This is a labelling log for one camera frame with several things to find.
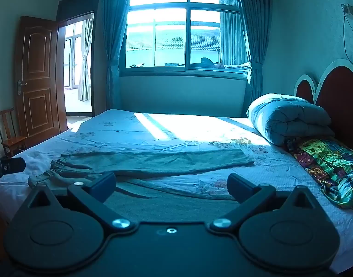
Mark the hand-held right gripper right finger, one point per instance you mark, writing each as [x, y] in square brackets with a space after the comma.
[237, 187]

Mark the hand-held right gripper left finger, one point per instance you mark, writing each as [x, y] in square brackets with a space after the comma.
[105, 187]

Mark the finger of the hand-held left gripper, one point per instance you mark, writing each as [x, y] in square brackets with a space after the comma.
[15, 166]

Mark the grey-green towel blanket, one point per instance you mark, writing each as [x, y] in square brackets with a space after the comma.
[150, 161]

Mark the wooden chair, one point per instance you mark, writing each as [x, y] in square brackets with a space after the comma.
[12, 142]

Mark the bed with floral sheet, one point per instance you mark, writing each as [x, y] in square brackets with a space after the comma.
[179, 129]

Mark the folded grey quilt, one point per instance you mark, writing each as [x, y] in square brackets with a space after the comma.
[286, 118]

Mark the brown wooden door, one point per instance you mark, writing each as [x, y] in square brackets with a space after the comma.
[38, 78]

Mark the colourful patterned pillow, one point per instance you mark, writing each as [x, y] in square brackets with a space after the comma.
[326, 164]

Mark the white sheer curtain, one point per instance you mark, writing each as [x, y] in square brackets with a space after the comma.
[85, 60]

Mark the dark cloth on windowsill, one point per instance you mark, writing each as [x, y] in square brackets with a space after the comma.
[206, 62]

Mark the red and white headboard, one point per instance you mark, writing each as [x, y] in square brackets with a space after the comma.
[341, 98]

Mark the blue curtain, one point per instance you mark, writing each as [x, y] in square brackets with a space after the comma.
[255, 34]
[114, 40]

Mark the large window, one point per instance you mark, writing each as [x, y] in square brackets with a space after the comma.
[182, 26]

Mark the wall socket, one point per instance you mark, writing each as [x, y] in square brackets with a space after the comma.
[349, 9]

